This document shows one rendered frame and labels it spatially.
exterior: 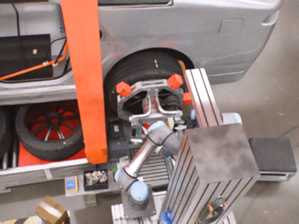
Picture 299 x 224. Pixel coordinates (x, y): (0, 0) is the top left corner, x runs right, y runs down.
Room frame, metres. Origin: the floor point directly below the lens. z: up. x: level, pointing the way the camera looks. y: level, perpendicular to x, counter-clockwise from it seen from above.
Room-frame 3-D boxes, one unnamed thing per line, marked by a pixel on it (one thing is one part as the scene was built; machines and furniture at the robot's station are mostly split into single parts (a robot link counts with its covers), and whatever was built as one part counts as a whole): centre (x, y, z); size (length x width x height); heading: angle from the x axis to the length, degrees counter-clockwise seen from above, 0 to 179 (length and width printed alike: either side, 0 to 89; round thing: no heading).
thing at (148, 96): (1.56, 0.08, 1.03); 0.19 x 0.18 x 0.11; 17
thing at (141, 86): (1.70, 0.02, 0.85); 0.54 x 0.07 x 0.54; 107
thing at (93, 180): (1.11, 0.37, 0.51); 0.20 x 0.14 x 0.13; 104
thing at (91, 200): (1.09, 0.44, 0.21); 0.10 x 0.10 x 0.42; 17
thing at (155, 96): (1.61, -0.11, 1.03); 0.19 x 0.18 x 0.11; 17
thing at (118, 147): (1.65, 0.29, 0.26); 0.42 x 0.18 x 0.35; 17
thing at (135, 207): (0.87, 0.00, 0.87); 0.15 x 0.15 x 0.10
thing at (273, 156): (1.68, -1.19, 0.17); 0.43 x 0.36 x 0.34; 97
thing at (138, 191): (0.88, 0.01, 0.98); 0.13 x 0.12 x 0.14; 50
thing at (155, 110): (1.63, 0.00, 0.85); 0.21 x 0.14 x 0.14; 17
